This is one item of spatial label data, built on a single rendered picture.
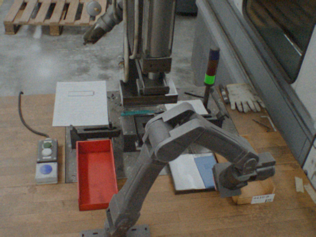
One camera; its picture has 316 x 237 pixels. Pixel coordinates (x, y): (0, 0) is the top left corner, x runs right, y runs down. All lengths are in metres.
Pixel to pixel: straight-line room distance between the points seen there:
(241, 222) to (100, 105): 0.73
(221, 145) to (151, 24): 0.41
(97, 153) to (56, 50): 2.55
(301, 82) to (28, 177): 1.09
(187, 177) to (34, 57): 2.68
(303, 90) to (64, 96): 0.97
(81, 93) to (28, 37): 2.49
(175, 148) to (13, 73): 2.80
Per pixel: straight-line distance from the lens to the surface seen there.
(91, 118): 1.53
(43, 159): 1.34
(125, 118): 1.39
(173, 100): 1.27
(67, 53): 3.78
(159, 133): 0.87
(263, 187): 1.34
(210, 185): 1.24
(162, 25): 1.13
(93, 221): 1.20
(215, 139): 0.93
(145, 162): 0.91
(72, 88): 1.70
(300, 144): 1.61
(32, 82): 3.40
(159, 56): 1.18
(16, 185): 1.32
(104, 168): 1.32
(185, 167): 1.33
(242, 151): 0.99
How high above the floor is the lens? 1.87
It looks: 39 degrees down
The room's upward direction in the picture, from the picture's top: 5 degrees clockwise
